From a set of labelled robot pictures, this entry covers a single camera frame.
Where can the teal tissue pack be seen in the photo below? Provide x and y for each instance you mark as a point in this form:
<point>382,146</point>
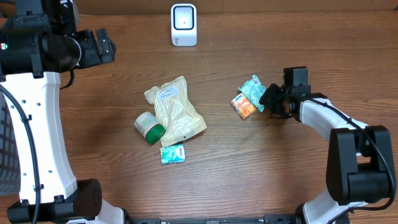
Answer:
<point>253,89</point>

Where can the clear plastic pouch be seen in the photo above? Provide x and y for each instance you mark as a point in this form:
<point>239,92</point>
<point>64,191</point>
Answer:
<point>175,112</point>

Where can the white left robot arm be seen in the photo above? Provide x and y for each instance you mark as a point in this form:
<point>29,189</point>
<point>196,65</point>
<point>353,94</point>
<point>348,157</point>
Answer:
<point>38,44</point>

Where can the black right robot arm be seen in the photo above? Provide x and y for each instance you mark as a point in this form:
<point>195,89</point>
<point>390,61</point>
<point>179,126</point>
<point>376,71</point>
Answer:
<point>360,173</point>

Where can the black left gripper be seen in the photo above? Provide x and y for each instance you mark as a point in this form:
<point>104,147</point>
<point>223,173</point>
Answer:
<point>104,45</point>

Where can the grey plastic basket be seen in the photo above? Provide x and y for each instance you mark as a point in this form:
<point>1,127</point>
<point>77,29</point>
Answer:
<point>10,175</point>

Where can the small teal white packet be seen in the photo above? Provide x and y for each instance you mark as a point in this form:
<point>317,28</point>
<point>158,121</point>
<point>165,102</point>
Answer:
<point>172,154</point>

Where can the orange Kleenex tissue pack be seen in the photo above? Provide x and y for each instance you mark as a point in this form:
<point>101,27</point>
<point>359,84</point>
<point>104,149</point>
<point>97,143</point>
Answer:
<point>243,106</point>

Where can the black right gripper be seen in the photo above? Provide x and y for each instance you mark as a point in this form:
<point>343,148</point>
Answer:
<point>267,100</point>

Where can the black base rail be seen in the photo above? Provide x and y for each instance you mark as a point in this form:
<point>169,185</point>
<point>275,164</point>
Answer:
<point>217,221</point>

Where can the white barcode scanner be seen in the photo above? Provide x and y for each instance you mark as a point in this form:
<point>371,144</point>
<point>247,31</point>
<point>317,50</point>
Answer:
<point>183,21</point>

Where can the white bottle with green cap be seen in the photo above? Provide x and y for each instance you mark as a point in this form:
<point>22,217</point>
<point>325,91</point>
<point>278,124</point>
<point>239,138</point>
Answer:
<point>149,127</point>

